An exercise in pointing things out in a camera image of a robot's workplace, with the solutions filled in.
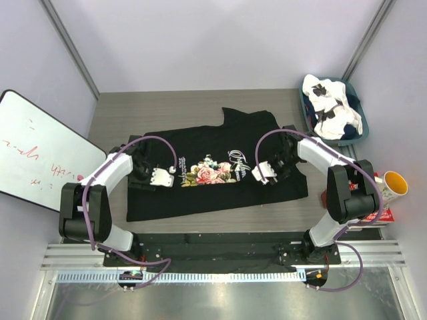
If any white t-shirt in basket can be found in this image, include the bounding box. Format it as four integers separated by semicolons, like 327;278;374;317
302;74;363;140

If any red book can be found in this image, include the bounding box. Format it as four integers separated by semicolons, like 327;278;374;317
346;171;396;223

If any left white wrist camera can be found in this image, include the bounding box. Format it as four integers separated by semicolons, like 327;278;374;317
149;167;175;187

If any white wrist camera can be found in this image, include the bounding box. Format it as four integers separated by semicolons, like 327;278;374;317
149;167;175;187
252;161;277;185

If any black floral t-shirt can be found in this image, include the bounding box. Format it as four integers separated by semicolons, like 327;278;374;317
126;108;308;222

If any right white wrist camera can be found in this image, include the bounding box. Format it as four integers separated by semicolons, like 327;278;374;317
252;161;277;185

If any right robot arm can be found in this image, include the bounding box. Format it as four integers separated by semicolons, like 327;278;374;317
256;126;384;263

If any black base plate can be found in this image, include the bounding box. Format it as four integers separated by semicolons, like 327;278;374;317
61;231;383;275

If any blue laundry basket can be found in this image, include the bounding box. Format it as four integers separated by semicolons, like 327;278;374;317
298;77;369;147

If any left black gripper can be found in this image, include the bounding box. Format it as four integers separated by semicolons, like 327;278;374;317
128;163;161;191

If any floral mug yellow inside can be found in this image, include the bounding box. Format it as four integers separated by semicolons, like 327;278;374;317
375;171;408;205

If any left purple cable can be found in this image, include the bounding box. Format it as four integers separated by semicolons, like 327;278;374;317
81;135;177;289

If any whiteboard with red writing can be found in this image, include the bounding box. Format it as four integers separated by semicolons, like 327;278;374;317
0;90;106;211

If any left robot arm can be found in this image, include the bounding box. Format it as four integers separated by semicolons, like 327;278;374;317
59;136;157;266

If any aluminium rail frame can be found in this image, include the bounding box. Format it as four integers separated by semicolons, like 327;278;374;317
32;233;426;319

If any purple cable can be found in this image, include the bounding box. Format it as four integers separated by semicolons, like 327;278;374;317
81;135;177;289
254;129;384;293

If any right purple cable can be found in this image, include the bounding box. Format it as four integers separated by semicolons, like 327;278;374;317
254;129;384;293

